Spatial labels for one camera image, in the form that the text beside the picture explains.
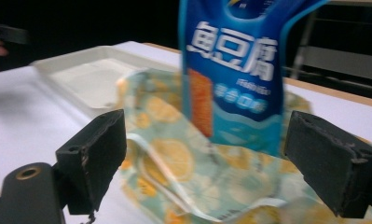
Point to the metal stand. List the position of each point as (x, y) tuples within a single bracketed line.
[(303, 46)]

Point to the blue snack packet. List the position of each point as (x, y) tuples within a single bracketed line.
[(236, 77)]

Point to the lemon print shopping bag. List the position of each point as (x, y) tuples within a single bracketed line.
[(186, 174)]

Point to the white plastic tray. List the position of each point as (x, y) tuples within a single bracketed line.
[(90, 77)]

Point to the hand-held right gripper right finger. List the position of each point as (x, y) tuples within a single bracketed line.
[(328, 161)]

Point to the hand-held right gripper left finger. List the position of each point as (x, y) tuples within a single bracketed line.
[(93, 158)]

